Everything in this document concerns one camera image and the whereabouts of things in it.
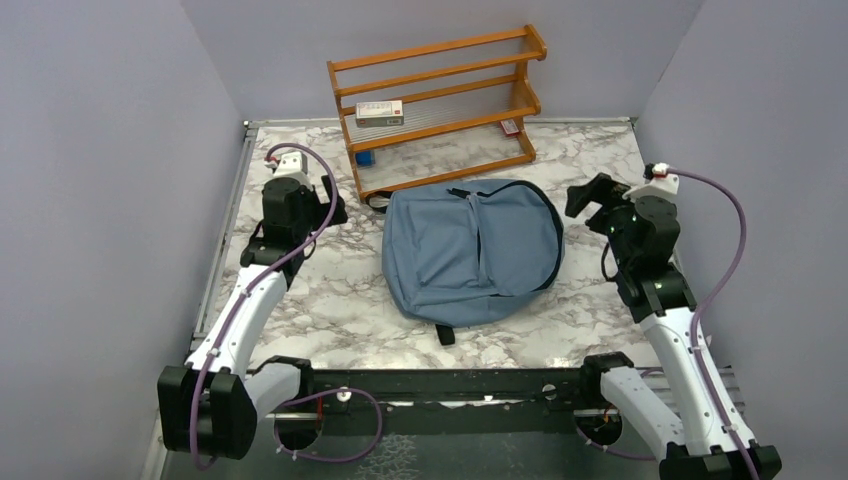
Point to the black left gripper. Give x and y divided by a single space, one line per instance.
309 193

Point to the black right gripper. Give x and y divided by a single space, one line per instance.
601 189

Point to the blue student backpack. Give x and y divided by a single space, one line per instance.
467 253

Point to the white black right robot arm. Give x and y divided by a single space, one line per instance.
703 435

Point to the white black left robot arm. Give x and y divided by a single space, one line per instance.
211 405

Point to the blue small object under shelf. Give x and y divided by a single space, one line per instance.
364 158

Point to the small red card box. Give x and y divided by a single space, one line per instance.
509 127

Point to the white grey box on shelf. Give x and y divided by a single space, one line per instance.
374 114

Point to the orange wooden shelf rack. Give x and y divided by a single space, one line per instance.
455 93

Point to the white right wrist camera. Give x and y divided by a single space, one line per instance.
660 182

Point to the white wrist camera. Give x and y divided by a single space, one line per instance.
660 182
289 165

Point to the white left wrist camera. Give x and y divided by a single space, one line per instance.
289 165

